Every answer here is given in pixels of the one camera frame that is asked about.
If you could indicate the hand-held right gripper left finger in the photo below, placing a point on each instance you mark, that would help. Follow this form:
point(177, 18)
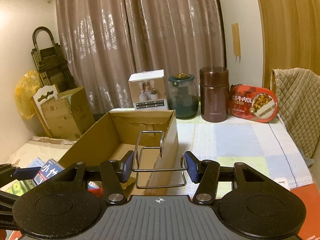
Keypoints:
point(128, 166)

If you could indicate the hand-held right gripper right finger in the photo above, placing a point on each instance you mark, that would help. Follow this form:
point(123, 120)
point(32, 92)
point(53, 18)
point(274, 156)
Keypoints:
point(192, 168)

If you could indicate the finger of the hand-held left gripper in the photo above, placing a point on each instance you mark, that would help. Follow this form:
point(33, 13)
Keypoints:
point(7, 197)
point(27, 173)

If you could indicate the green printed box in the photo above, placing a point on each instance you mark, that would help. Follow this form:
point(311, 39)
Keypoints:
point(17, 188)

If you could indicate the blue milk carton box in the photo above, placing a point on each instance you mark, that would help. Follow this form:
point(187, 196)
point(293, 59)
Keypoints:
point(50, 171)

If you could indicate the cream blanket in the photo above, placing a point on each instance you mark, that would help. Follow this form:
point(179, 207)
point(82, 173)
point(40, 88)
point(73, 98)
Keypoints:
point(37, 150)

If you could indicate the pastel checkered tablecloth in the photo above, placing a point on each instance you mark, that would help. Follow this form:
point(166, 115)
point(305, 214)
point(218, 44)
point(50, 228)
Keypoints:
point(237, 142)

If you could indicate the large printed cardboard box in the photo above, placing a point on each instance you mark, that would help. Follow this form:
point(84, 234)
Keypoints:
point(67, 115)

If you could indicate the glass jar with green lid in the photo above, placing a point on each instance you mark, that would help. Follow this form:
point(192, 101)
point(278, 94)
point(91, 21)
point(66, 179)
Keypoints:
point(183, 97)

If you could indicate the brown thermos food jar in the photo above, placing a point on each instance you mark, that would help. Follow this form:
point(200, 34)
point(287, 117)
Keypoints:
point(213, 95)

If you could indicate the white product box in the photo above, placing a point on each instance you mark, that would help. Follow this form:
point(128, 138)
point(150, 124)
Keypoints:
point(147, 90)

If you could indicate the white carved chair back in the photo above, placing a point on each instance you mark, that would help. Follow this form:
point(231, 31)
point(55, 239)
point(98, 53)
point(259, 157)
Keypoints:
point(45, 93)

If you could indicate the yellow plastic bag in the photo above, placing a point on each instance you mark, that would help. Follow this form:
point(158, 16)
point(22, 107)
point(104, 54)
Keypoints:
point(25, 90)

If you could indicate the red instant meal box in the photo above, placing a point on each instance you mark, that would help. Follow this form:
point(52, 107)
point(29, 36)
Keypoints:
point(252, 103)

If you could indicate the small white device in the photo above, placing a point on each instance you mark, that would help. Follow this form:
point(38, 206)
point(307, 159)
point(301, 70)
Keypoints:
point(282, 183)

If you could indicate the dark folding rack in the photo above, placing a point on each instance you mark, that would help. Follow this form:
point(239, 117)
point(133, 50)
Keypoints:
point(50, 65)

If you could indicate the beige quilted chair cover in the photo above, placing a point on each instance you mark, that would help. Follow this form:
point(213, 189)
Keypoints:
point(297, 100)

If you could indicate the brown patterned curtain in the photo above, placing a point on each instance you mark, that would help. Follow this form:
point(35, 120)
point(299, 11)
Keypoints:
point(112, 30)

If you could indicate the wooden door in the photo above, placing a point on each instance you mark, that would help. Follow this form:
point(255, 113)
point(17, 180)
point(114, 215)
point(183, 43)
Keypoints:
point(287, 30)

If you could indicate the wooden wall stick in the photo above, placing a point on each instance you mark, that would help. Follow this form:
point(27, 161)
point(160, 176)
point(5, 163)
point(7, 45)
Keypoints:
point(238, 40)
point(234, 40)

